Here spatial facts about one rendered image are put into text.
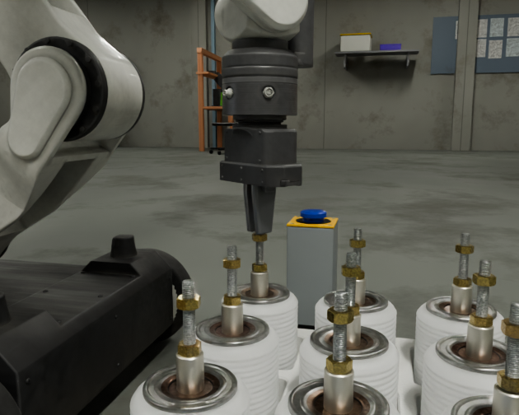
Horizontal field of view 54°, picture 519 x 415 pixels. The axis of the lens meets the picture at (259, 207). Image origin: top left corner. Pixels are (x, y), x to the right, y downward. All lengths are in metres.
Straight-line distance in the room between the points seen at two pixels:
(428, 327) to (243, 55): 0.36
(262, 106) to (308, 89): 9.28
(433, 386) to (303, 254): 0.33
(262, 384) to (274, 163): 0.23
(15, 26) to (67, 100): 0.15
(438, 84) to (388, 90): 0.86
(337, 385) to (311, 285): 0.39
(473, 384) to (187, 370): 0.24
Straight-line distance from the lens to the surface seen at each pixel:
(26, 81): 0.76
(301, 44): 0.63
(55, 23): 0.80
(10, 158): 0.80
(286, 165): 0.57
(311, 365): 0.50
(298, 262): 0.77
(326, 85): 9.81
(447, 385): 0.50
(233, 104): 0.58
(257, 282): 0.63
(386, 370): 0.50
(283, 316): 0.62
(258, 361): 0.51
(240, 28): 0.59
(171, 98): 10.58
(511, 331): 0.39
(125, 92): 0.79
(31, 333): 0.73
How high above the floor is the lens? 0.46
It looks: 9 degrees down
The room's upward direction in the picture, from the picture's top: straight up
